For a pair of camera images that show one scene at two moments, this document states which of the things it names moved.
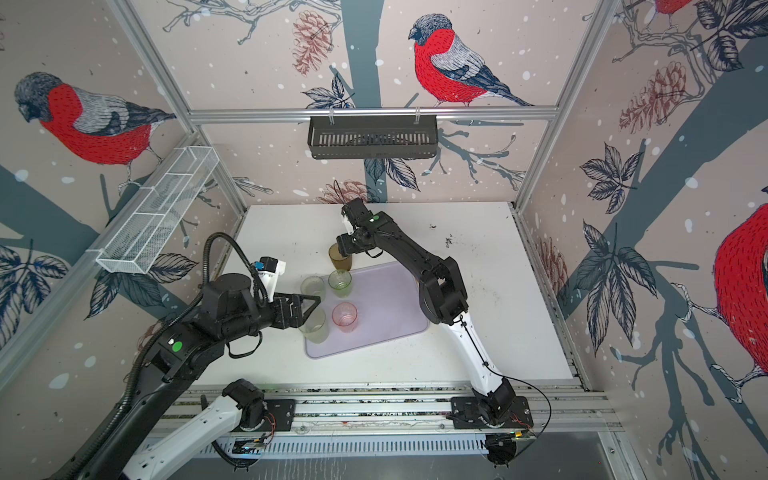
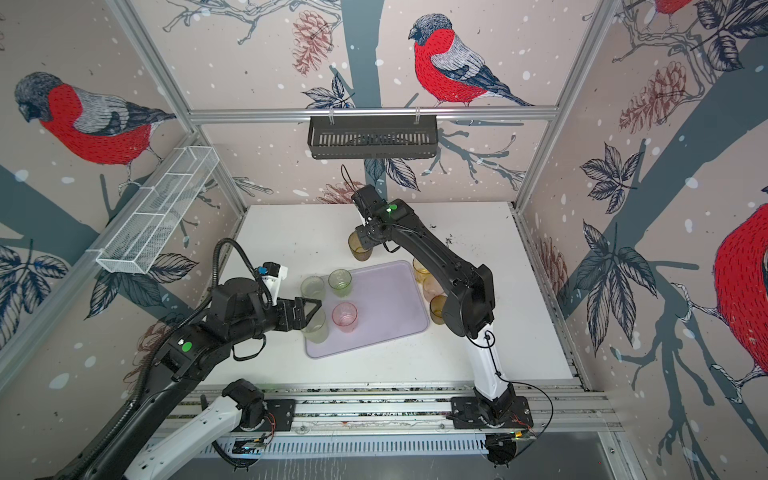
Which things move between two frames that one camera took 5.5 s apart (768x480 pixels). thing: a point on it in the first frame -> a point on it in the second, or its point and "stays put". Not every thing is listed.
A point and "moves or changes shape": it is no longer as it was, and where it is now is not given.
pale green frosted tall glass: [314, 327] stays put
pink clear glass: [345, 315] stays put
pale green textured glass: [313, 285] stays put
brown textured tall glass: [340, 262] moves or changes shape
